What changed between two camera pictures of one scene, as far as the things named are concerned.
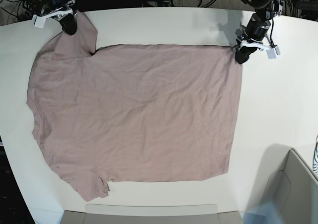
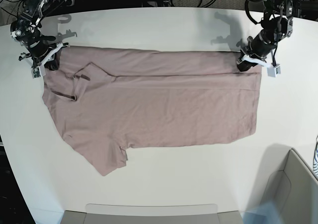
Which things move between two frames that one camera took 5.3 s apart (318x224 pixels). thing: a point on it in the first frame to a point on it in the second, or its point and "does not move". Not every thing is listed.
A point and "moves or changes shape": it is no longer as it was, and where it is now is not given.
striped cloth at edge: (315, 158) does not move
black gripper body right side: (257, 29) to (259, 45)
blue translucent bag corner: (264, 212) does not move
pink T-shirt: (132, 113) moves or changes shape
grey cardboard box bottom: (151, 213) does not move
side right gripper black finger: (242, 54) to (245, 65)
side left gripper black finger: (69, 24) to (54, 64)
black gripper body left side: (56, 6) to (38, 46)
